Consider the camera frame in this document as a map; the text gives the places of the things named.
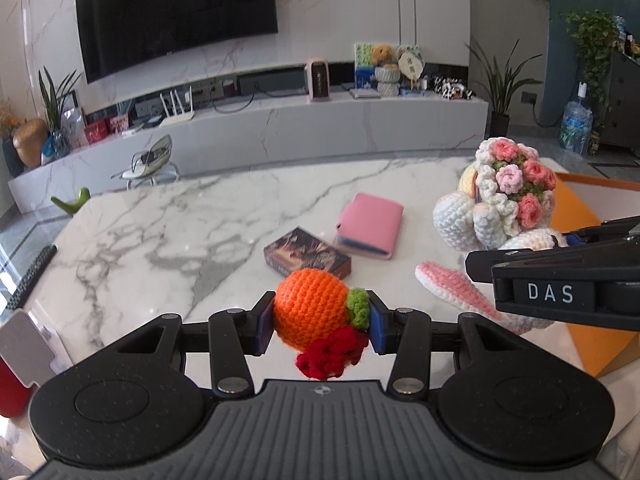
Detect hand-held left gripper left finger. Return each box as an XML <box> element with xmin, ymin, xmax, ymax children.
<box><xmin>102</xmin><ymin>292</ymin><xmax>276</xmax><ymax>396</ymax></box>

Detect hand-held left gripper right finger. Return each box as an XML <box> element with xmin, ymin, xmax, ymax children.
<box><xmin>367</xmin><ymin>290</ymin><xmax>538</xmax><ymax>396</ymax></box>

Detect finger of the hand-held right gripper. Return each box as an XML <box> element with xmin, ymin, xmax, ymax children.
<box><xmin>465</xmin><ymin>239</ymin><xmax>640</xmax><ymax>283</ymax></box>
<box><xmin>562</xmin><ymin>217</ymin><xmax>640</xmax><ymax>248</ymax></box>

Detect orange cardboard box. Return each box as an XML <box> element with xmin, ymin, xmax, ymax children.
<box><xmin>554</xmin><ymin>172</ymin><xmax>640</xmax><ymax>378</ymax></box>

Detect orange crochet tangerine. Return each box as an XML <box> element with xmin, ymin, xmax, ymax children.
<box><xmin>272</xmin><ymin>269</ymin><xmax>371</xmax><ymax>351</ymax></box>

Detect white crochet bunny with bouquet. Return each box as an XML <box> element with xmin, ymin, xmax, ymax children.
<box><xmin>415</xmin><ymin>137</ymin><xmax>571</xmax><ymax>333</ymax></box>

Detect dark card box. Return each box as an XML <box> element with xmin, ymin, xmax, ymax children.
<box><xmin>263</xmin><ymin>227</ymin><xmax>352</xmax><ymax>278</ymax></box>

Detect pink wallet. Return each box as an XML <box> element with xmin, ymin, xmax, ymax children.
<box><xmin>332</xmin><ymin>192</ymin><xmax>405</xmax><ymax>261</ymax></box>

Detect blue water jug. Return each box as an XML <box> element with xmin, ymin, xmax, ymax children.
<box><xmin>559</xmin><ymin>81</ymin><xmax>594</xmax><ymax>156</ymax></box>

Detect dark drawer cabinet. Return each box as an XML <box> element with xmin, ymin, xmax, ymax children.
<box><xmin>600</xmin><ymin>50</ymin><xmax>640</xmax><ymax>148</ymax></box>

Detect tall leafy potted plant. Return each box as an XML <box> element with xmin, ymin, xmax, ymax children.
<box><xmin>465</xmin><ymin>37</ymin><xmax>543</xmax><ymax>141</ymax></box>

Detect black and white toys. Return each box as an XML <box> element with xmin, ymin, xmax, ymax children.
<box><xmin>432</xmin><ymin>76</ymin><xmax>476</xmax><ymax>102</ymax></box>

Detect trailing pothos plant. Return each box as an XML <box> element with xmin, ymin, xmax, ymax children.
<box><xmin>562</xmin><ymin>10</ymin><xmax>621</xmax><ymax>111</ymax></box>

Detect marble television console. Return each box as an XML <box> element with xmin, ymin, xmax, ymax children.
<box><xmin>7</xmin><ymin>97</ymin><xmax>488</xmax><ymax>213</ymax></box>

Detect crochet pot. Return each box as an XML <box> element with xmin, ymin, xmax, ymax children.
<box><xmin>375</xmin><ymin>64</ymin><xmax>402</xmax><ymax>97</ymax></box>

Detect white router with antennas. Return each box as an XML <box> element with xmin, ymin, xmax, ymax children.
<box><xmin>159</xmin><ymin>87</ymin><xmax>195</xmax><ymax>128</ymax></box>

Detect round paper fan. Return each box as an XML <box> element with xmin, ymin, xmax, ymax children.
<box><xmin>397</xmin><ymin>45</ymin><xmax>425</xmax><ymax>92</ymax></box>

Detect green plastic object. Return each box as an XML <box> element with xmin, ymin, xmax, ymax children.
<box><xmin>51</xmin><ymin>187</ymin><xmax>92</xmax><ymax>216</ymax></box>

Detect white phone stand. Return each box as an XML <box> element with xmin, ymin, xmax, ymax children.
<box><xmin>0</xmin><ymin>309</ymin><xmax>68</xmax><ymax>387</ymax></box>

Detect black remote control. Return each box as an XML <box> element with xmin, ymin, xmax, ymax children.
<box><xmin>5</xmin><ymin>244</ymin><xmax>57</xmax><ymax>313</ymax></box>

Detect small space heater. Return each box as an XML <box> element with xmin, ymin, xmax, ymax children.
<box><xmin>306</xmin><ymin>58</ymin><xmax>331</xmax><ymax>103</ymax></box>

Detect red gift box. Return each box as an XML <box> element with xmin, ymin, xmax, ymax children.
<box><xmin>83</xmin><ymin>121</ymin><xmax>109</xmax><ymax>145</ymax></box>

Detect red mug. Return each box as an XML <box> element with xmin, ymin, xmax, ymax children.
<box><xmin>0</xmin><ymin>360</ymin><xmax>33</xmax><ymax>417</ymax></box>

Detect green picture card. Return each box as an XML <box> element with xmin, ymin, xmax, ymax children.
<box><xmin>354</xmin><ymin>42</ymin><xmax>381</xmax><ymax>68</ymax></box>

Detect clear plastic bag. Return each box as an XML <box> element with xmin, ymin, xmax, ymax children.
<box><xmin>60</xmin><ymin>107</ymin><xmax>88</xmax><ymax>150</ymax></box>

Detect blue bag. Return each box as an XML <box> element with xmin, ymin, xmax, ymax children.
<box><xmin>40</xmin><ymin>130</ymin><xmax>71</xmax><ymax>161</ymax></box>

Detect gold vase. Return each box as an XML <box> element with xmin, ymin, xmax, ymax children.
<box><xmin>12</xmin><ymin>118</ymin><xmax>49</xmax><ymax>168</ymax></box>

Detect dark vase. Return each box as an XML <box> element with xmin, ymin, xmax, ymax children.
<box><xmin>1</xmin><ymin>135</ymin><xmax>25</xmax><ymax>178</ymax></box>

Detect green leafy plant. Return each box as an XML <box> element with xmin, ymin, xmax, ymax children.
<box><xmin>39</xmin><ymin>66</ymin><xmax>83</xmax><ymax>133</ymax></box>

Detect black flat television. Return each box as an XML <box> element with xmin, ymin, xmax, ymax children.
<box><xmin>75</xmin><ymin>0</ymin><xmax>279</xmax><ymax>85</ymax></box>

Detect dried flowers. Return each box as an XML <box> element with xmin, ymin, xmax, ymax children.
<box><xmin>0</xmin><ymin>100</ymin><xmax>21</xmax><ymax>138</ymax></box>

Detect pale chair with cable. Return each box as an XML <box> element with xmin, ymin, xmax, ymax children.
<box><xmin>111</xmin><ymin>134</ymin><xmax>180</xmax><ymax>190</ymax></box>

